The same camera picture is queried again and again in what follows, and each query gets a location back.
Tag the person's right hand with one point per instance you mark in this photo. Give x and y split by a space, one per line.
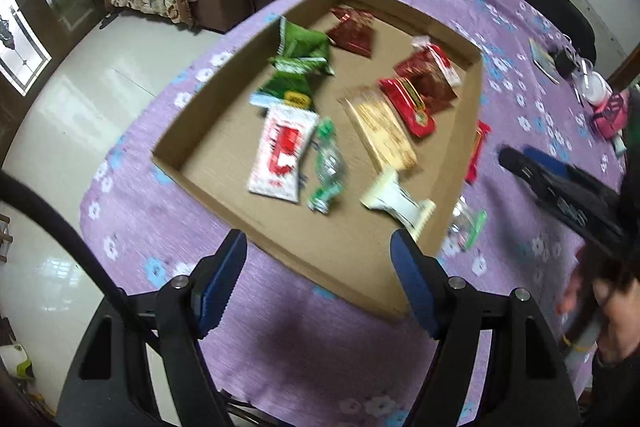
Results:
622 327

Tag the dark red snack packet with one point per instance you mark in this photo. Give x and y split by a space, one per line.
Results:
430 84
352 32

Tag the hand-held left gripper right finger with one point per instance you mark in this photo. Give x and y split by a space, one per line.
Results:
415 289

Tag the white green appliance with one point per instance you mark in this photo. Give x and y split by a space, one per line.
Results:
20 359

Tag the small red snack packet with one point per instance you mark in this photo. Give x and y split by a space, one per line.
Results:
477 152

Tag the light green snack packet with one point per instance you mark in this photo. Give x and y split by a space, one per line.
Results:
302 42

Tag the cream white snack packet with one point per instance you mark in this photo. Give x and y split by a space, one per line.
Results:
397 202

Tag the dark green snack packet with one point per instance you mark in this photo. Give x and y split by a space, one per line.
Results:
290 82

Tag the pink pouch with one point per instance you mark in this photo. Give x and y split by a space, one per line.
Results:
612 114

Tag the white red snack packet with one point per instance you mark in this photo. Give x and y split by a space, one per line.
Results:
444 59
280 157

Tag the colourful book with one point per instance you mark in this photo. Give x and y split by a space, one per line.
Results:
545 59

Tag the clear green candy packet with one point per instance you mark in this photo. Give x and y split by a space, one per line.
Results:
465 227
327 172

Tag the white round jar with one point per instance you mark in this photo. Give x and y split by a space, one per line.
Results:
596 89

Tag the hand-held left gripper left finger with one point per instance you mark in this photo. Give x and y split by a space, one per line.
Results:
220 289

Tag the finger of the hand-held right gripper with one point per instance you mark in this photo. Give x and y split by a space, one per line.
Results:
545 189
547 160

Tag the shallow cardboard box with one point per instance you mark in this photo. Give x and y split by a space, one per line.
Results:
350 252

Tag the beige snack packet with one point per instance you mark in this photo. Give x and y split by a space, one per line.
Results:
382 137

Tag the red packet with green label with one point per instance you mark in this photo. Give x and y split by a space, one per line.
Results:
407 104

